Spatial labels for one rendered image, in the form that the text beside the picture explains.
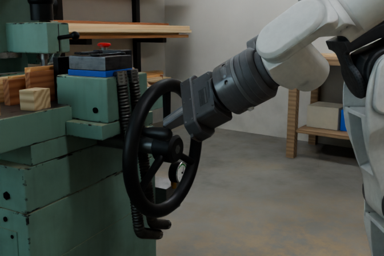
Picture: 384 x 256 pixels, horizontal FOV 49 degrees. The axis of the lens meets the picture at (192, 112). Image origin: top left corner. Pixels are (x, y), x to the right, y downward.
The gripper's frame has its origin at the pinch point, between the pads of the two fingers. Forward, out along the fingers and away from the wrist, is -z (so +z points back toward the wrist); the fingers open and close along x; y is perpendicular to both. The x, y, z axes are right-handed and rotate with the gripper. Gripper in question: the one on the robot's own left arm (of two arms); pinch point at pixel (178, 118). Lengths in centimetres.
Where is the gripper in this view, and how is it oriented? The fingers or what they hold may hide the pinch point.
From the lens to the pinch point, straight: 75.8
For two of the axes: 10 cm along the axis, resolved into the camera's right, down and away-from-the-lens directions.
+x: -0.9, -8.3, 5.6
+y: -6.4, -3.8, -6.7
